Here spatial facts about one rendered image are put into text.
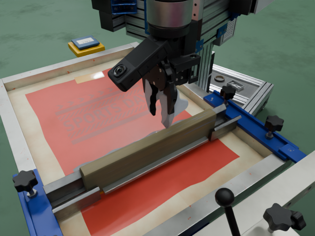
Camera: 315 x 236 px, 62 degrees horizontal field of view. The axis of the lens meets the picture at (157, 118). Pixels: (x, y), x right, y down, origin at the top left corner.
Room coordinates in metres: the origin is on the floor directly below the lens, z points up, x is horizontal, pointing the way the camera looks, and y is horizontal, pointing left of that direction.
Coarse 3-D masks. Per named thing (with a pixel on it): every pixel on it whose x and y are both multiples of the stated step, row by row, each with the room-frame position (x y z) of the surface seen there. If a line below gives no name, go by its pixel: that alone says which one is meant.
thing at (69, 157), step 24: (48, 96) 0.73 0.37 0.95; (72, 96) 0.73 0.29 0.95; (48, 120) 0.61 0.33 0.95; (48, 144) 0.51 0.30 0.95; (72, 144) 0.51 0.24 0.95; (96, 144) 0.51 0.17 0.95; (120, 144) 0.51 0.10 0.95; (72, 168) 0.42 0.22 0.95; (120, 192) 0.35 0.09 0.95; (144, 192) 0.35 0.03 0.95; (168, 192) 0.35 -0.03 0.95; (96, 216) 0.29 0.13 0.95; (120, 216) 0.29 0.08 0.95
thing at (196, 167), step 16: (96, 80) 0.83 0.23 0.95; (160, 112) 0.65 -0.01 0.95; (128, 128) 0.57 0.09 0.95; (144, 128) 0.57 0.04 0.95; (160, 128) 0.57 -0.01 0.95; (208, 144) 0.51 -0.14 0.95; (224, 144) 0.51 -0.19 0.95; (176, 160) 0.45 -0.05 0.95; (192, 160) 0.45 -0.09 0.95; (208, 160) 0.45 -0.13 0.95; (224, 160) 0.45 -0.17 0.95; (176, 176) 0.40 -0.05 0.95; (192, 176) 0.40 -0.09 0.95; (208, 176) 0.40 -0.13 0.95
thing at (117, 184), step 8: (192, 144) 0.47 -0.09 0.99; (200, 144) 0.47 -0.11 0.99; (176, 152) 0.44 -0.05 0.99; (184, 152) 0.45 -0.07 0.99; (160, 160) 0.42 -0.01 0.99; (168, 160) 0.42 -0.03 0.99; (144, 168) 0.39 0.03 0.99; (152, 168) 0.39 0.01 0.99; (128, 176) 0.37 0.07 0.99; (136, 176) 0.37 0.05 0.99; (112, 184) 0.35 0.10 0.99; (120, 184) 0.35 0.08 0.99; (104, 192) 0.33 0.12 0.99
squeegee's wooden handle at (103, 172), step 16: (208, 112) 0.52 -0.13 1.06; (176, 128) 0.46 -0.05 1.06; (192, 128) 0.47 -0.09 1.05; (208, 128) 0.50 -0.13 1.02; (144, 144) 0.41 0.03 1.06; (160, 144) 0.42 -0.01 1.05; (176, 144) 0.45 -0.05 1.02; (96, 160) 0.36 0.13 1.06; (112, 160) 0.36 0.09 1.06; (128, 160) 0.38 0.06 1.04; (144, 160) 0.40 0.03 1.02; (96, 176) 0.33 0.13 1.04; (112, 176) 0.35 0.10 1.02
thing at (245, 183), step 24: (120, 48) 1.02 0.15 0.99; (24, 72) 0.83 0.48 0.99; (48, 72) 0.84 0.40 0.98; (72, 72) 0.89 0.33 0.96; (0, 96) 0.68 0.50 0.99; (192, 96) 0.71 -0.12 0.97; (24, 144) 0.47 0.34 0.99; (24, 168) 0.40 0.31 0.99; (264, 168) 0.40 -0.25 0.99; (240, 192) 0.33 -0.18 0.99; (192, 216) 0.27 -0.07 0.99; (216, 216) 0.29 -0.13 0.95
